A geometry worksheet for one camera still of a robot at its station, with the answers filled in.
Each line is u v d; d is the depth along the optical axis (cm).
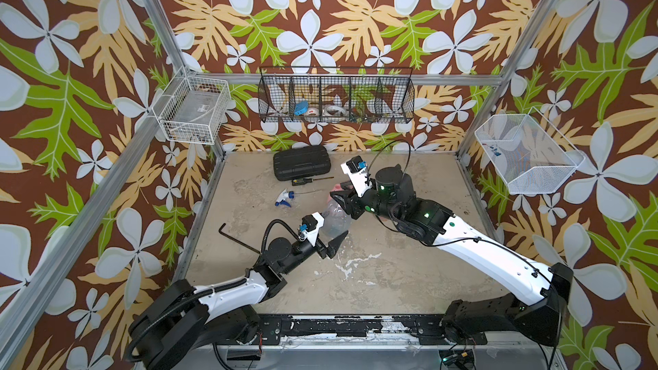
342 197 61
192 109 86
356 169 56
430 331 74
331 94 98
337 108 98
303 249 66
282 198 102
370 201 59
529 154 82
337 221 66
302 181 108
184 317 42
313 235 65
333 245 66
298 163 108
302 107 94
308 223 61
